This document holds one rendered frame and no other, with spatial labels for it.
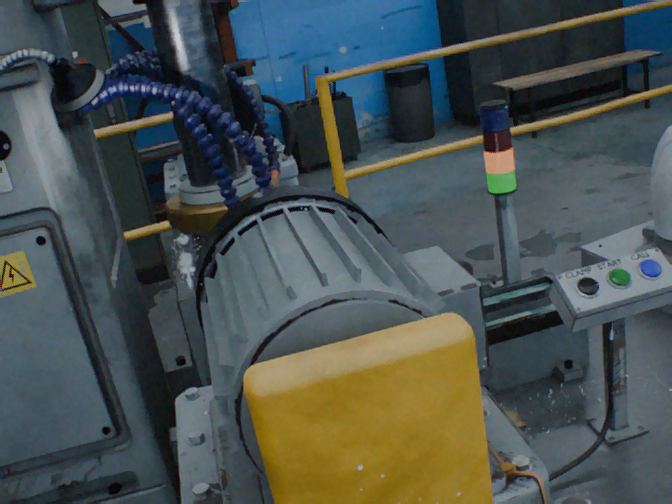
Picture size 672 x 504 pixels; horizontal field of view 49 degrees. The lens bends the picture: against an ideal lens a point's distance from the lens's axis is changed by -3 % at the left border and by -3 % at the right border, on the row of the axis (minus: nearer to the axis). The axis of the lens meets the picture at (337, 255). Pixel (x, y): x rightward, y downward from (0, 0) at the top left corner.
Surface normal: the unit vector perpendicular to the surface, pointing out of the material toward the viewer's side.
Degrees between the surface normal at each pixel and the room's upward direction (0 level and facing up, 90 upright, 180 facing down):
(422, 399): 90
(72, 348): 90
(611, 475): 0
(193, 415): 0
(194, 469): 0
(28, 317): 90
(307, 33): 90
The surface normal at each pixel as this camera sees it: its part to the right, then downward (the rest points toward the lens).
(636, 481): -0.18, -0.91
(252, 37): 0.34, 0.29
